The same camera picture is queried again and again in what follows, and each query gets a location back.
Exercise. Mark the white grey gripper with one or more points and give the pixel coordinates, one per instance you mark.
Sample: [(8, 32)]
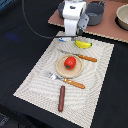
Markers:
[(75, 19)]

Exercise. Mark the yellow toy banana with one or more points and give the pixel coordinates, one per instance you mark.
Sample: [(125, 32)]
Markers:
[(81, 44)]

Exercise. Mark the red toy tomato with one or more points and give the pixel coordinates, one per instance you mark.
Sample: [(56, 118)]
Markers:
[(70, 62)]

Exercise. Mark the brown toy sausage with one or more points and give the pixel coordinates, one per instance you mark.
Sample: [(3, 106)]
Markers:
[(61, 99)]

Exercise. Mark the small grey frying pan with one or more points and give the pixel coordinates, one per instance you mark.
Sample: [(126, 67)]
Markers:
[(60, 8)]

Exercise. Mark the grey cooking pot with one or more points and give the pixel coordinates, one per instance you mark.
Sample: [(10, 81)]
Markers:
[(95, 11)]

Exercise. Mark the brown toy stove board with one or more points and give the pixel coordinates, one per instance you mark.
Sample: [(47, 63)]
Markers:
[(109, 26)]

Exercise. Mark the beige bowl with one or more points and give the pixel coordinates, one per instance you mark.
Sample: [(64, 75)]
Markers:
[(122, 15)]

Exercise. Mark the round beige plate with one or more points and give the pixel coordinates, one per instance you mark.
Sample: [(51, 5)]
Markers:
[(64, 72)]

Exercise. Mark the white woven placemat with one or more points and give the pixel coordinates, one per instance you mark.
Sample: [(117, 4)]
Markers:
[(79, 104)]

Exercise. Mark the knife with orange handle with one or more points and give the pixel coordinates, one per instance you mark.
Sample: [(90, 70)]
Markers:
[(80, 56)]

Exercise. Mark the fork with orange handle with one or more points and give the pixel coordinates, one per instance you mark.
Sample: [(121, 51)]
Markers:
[(68, 81)]

